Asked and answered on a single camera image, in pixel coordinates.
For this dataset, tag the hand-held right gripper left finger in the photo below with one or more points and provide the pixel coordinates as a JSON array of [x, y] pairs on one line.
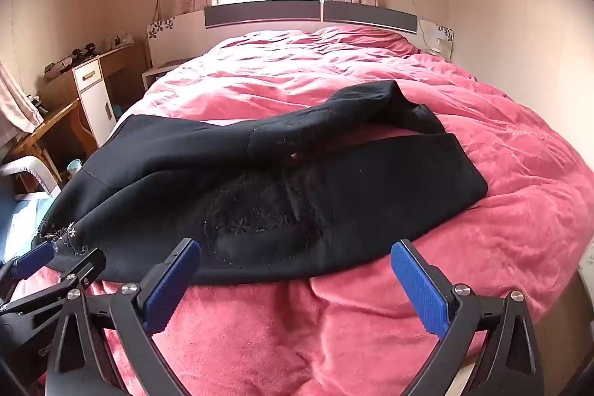
[[170, 287]]

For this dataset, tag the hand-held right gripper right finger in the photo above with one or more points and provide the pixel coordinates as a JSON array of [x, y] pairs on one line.
[[420, 289]]

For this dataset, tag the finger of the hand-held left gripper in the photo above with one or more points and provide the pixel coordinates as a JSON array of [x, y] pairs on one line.
[[79, 273], [32, 259]]

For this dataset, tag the black pants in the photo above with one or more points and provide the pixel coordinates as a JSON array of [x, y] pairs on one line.
[[195, 173]]

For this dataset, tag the pink blanket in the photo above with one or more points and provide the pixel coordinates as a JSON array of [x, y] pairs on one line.
[[371, 331]]

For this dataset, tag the white chair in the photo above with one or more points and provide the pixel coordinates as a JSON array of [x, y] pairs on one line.
[[28, 166]]

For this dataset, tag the teal cup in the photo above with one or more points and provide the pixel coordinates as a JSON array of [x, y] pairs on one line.
[[74, 166]]

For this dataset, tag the wooden table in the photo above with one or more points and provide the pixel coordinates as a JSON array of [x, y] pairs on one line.
[[41, 124]]

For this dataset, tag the light hanging cloth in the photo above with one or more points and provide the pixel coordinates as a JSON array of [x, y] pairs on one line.
[[16, 101]]

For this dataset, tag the white bedside cabinet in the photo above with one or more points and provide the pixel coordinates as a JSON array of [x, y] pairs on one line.
[[95, 99]]

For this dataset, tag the dark clutter on dresser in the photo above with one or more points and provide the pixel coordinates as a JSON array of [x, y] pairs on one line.
[[69, 59]]

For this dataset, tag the white nightstand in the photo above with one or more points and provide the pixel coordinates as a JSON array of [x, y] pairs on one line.
[[155, 76]]

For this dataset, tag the wooden dresser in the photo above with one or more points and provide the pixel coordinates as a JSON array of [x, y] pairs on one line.
[[125, 62]]

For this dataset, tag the white and grey bed headboard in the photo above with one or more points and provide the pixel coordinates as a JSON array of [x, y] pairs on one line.
[[260, 15]]

